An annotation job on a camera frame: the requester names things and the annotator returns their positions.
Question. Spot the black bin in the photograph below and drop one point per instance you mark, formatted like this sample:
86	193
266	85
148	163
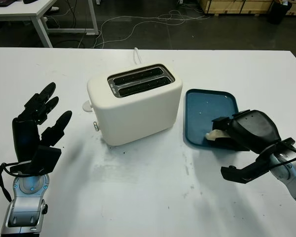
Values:
278	12

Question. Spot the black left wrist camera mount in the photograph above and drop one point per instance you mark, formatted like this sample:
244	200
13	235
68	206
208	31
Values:
44	158

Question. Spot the cream two-slot toaster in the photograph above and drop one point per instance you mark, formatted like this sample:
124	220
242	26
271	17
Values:
138	111

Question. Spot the chrome toaster knob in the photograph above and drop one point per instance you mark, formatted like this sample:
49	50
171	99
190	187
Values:
96	126

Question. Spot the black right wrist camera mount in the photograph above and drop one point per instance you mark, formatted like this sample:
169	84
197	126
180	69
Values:
246	172

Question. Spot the cream toaster lever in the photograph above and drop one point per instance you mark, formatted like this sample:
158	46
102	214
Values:
86	106

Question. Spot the white desk frame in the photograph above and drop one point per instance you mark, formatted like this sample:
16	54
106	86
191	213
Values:
19	8

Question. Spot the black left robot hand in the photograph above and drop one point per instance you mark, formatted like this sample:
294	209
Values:
24	134

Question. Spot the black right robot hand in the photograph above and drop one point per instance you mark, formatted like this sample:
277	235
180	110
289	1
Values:
256	128

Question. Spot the blue plastic tray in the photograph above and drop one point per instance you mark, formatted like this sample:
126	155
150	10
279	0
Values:
207	111

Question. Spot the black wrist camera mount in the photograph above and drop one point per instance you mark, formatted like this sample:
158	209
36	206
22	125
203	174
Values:
246	172
44	158

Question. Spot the slice of bread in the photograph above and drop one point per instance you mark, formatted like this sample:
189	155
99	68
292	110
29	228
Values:
215	135

